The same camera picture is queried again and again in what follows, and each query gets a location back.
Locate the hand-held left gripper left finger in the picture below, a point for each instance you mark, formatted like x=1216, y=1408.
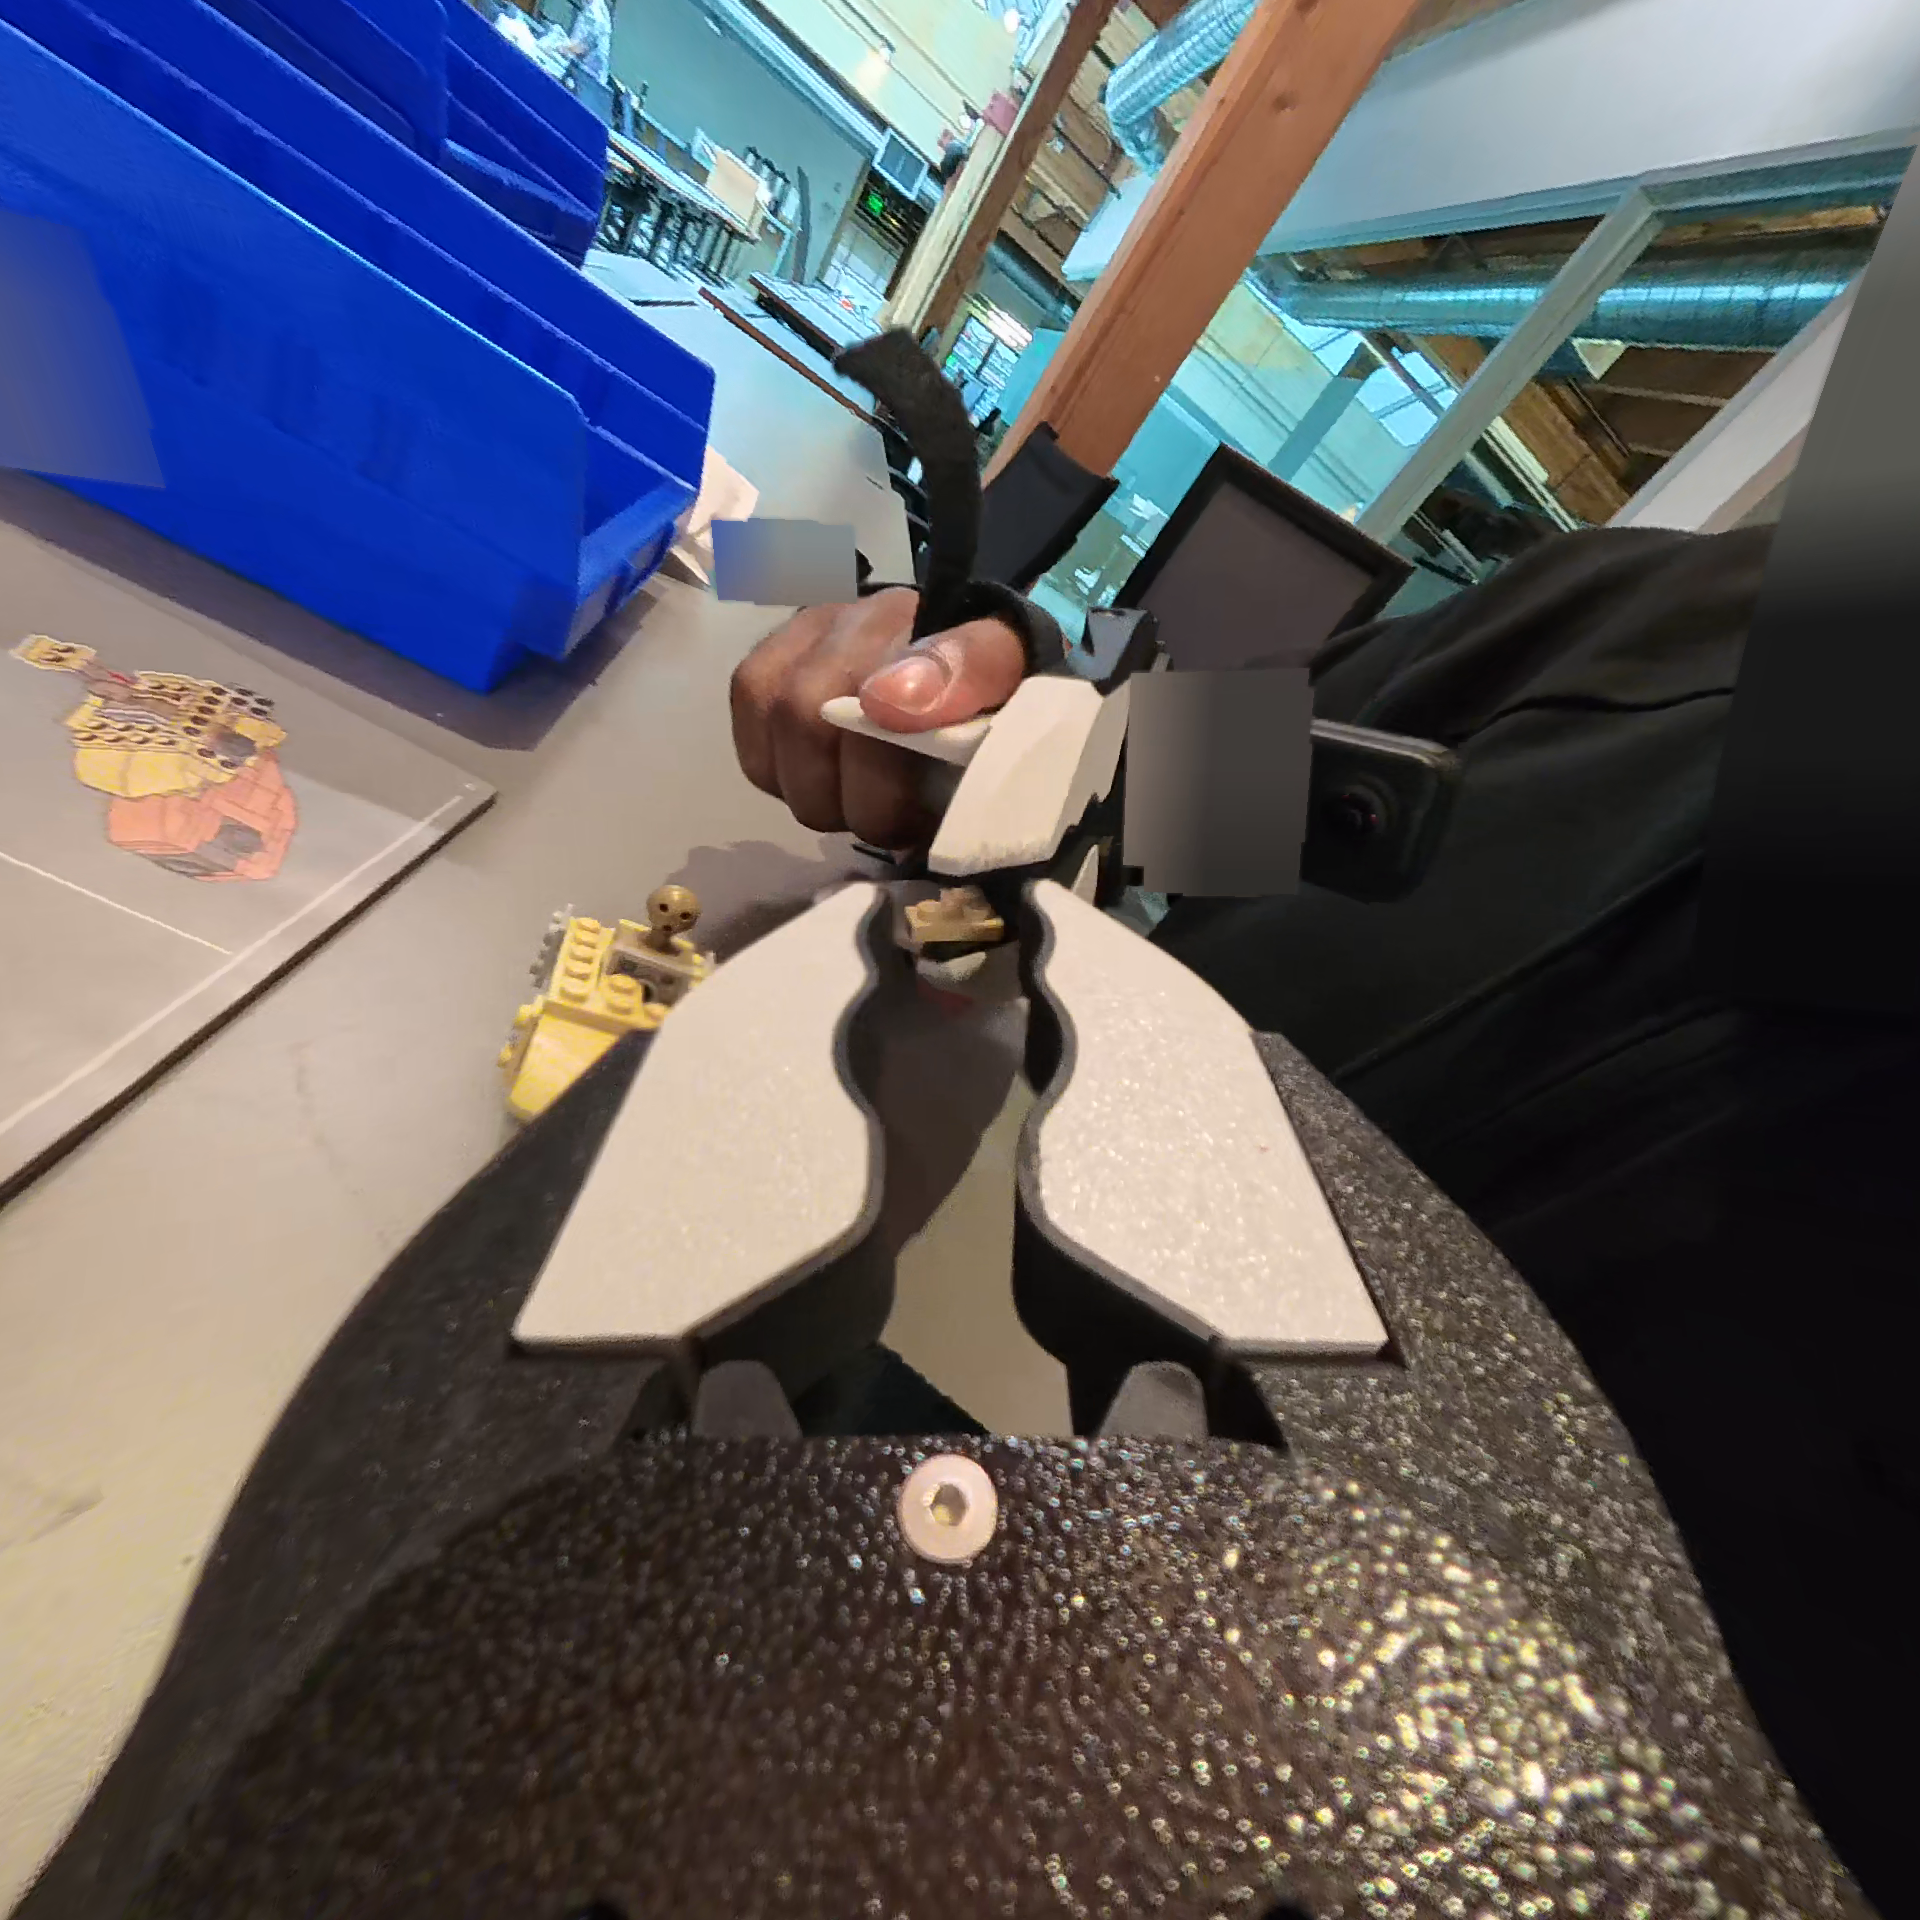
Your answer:
x=704, y=1184

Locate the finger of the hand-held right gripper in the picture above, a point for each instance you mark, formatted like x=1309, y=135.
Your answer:
x=1021, y=763
x=1108, y=744

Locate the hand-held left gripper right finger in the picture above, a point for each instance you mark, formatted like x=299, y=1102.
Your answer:
x=1200, y=1184

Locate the small tan corner plate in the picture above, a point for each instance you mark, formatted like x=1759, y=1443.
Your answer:
x=955, y=916

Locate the tan and brown brick model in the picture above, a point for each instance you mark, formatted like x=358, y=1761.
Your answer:
x=600, y=1003

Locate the blue storage bin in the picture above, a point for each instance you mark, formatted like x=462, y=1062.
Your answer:
x=375, y=404
x=518, y=119

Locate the grey instruction booklet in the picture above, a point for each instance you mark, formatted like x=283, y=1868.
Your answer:
x=181, y=930

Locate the person's right forearm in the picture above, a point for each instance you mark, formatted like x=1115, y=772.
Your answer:
x=1575, y=705

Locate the grey desk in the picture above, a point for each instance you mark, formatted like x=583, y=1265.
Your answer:
x=301, y=1276

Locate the person's right hand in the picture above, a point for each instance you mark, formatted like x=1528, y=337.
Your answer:
x=810, y=705

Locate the dark fabric chair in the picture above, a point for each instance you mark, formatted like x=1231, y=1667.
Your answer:
x=1050, y=511

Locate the black framed board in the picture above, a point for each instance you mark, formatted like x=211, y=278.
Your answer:
x=1260, y=569

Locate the white circle-print paper bag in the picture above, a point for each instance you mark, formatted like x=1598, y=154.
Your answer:
x=714, y=516

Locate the wooden pillar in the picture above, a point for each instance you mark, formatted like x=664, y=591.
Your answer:
x=1200, y=224

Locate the person's dark clothing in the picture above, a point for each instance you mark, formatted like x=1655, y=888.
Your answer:
x=1651, y=1201

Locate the silver ventilation duct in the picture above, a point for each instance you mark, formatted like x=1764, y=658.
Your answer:
x=1575, y=292

